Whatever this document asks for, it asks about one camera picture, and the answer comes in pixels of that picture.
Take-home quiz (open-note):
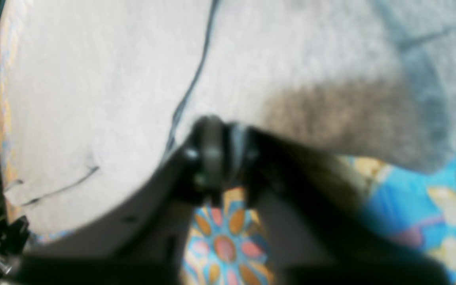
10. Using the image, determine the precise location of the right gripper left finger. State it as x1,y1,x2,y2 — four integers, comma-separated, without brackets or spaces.
14,117,224,285

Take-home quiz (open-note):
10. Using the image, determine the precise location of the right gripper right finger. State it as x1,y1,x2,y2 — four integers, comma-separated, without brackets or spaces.
228,123,449,285

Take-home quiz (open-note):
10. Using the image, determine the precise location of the patterned tablecloth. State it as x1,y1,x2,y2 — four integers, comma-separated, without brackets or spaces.
0,0,456,285

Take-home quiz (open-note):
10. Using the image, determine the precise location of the grey T-shirt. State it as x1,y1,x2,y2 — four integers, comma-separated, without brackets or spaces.
0,0,456,234

